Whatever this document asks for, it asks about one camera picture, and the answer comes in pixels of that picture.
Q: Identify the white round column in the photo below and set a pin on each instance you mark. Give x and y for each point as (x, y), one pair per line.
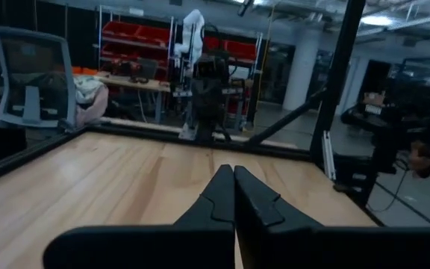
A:
(301, 74)

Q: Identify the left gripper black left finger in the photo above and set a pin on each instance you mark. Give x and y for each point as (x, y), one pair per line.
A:
(185, 239)

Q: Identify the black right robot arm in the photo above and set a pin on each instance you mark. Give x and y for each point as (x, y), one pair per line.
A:
(209, 97)

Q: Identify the silver aluminium bracket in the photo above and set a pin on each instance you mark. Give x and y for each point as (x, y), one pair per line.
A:
(328, 155)

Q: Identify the wooden workbench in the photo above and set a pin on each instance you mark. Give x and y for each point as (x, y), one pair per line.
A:
(140, 84)

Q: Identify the white pink cloth bundle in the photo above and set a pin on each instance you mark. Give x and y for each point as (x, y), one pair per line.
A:
(90, 97)

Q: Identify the black table edge frame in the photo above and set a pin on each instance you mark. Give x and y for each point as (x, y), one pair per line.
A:
(28, 155)

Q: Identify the dark workstation stand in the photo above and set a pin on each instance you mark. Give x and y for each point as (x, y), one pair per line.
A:
(398, 119)

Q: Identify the white covered robot arm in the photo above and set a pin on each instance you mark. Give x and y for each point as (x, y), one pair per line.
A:
(192, 35)

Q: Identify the black diagonal frame brace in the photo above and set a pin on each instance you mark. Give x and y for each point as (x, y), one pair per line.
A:
(286, 117)

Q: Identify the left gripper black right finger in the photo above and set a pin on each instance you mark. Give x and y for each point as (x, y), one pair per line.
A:
(312, 246)

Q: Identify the orange storage bins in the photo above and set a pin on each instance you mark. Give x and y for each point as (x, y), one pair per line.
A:
(84, 70)

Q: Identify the grey mesh office chair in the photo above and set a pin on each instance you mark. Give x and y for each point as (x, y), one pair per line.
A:
(32, 82)

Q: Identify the black vertical frame post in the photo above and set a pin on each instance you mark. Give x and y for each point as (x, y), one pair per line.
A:
(336, 74)

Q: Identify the shelf with red bins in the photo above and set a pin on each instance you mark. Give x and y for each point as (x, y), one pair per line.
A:
(136, 37)
(237, 52)

